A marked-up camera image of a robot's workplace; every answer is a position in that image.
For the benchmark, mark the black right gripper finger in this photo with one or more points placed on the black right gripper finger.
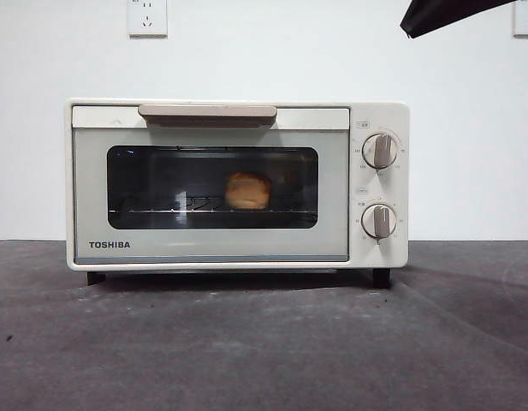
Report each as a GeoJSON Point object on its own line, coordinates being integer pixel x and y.
{"type": "Point", "coordinates": [443, 15]}

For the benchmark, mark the golden bread roll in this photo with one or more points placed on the golden bread roll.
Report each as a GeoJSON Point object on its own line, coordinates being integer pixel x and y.
{"type": "Point", "coordinates": [248, 190]}

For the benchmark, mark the white toaster oven housing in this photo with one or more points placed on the white toaster oven housing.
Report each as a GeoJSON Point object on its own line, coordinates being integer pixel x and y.
{"type": "Point", "coordinates": [379, 257]}

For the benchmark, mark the temperature knob, beige grip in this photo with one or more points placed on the temperature knob, beige grip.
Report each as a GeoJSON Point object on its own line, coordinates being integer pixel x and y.
{"type": "Point", "coordinates": [379, 150]}

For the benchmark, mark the timer knob, beige grip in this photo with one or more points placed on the timer knob, beige grip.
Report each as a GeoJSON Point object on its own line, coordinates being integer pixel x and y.
{"type": "Point", "coordinates": [379, 221]}

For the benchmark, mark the white wall socket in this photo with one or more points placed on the white wall socket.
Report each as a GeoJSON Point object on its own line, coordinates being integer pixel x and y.
{"type": "Point", "coordinates": [526, 19]}
{"type": "Point", "coordinates": [147, 19]}

